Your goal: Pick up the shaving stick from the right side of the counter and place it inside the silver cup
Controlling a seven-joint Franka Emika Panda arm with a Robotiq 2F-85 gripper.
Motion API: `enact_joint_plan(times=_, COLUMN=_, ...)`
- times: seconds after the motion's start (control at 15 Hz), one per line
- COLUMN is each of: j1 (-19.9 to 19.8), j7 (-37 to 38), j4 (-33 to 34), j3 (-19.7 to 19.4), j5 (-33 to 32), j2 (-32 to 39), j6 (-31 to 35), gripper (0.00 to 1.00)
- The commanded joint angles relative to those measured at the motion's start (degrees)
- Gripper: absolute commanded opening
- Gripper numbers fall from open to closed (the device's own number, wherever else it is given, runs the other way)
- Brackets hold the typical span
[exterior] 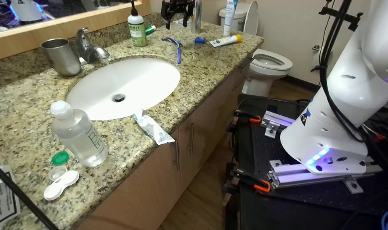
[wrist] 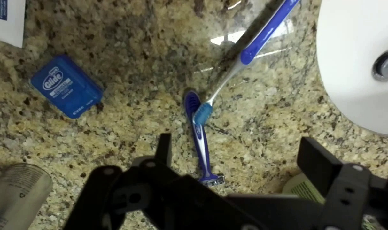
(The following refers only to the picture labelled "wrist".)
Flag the blue and white toothbrush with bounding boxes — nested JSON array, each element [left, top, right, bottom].
[[193, 0, 300, 126]]

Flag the sink overflow hole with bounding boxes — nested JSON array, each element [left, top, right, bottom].
[[372, 49, 388, 81]]

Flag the white paper packet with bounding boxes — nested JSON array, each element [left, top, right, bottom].
[[0, 0, 26, 48]]

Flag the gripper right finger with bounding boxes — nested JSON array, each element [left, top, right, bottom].
[[297, 137, 388, 230]]

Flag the silver cylindrical can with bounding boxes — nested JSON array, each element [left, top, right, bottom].
[[0, 163, 53, 230]]

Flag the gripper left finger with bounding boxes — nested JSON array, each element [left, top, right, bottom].
[[64, 133, 245, 230]]

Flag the white sink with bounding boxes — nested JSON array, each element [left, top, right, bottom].
[[316, 0, 388, 138]]

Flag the pale green round container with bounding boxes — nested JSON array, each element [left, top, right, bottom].
[[282, 173, 326, 204]]

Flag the blue shaving razor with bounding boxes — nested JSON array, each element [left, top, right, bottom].
[[183, 90, 226, 187]]

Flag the blue dental floss box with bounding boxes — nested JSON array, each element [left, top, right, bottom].
[[30, 54, 104, 119]]

